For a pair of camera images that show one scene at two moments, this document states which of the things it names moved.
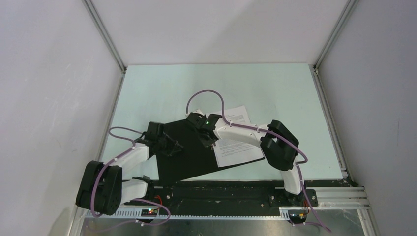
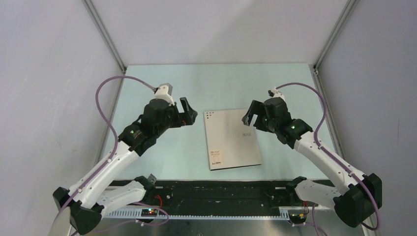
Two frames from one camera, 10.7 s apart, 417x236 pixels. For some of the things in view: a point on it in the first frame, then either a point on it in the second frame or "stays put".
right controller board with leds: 299,218 stays put
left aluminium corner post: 105,35 stays put
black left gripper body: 166,145 → 172,121
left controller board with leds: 148,212 stays put
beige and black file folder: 196,157 → 231,143
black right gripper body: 206,143 → 263,123
